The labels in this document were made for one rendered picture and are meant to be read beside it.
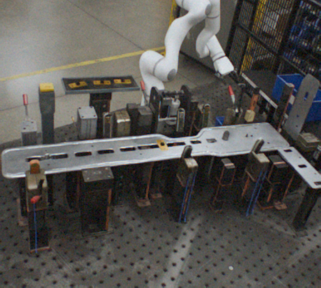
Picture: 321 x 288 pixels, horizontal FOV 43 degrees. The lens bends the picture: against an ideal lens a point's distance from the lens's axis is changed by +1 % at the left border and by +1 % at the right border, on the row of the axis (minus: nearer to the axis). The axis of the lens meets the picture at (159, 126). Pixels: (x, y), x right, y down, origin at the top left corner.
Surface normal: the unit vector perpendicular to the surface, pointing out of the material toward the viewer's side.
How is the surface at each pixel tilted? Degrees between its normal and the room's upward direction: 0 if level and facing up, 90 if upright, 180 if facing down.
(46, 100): 90
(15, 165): 0
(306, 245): 0
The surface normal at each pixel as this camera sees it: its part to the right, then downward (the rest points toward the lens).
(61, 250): 0.13, -0.82
